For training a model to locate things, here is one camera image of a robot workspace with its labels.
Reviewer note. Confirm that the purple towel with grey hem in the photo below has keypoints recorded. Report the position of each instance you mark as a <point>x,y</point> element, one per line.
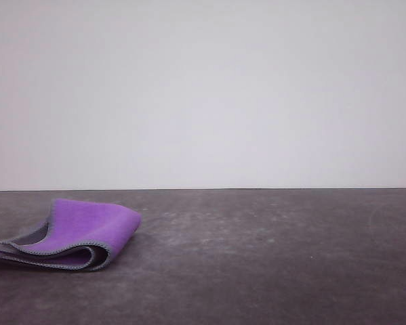
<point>84,230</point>

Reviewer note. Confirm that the grey table cloth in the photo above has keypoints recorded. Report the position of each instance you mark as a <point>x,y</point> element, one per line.
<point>274,264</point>

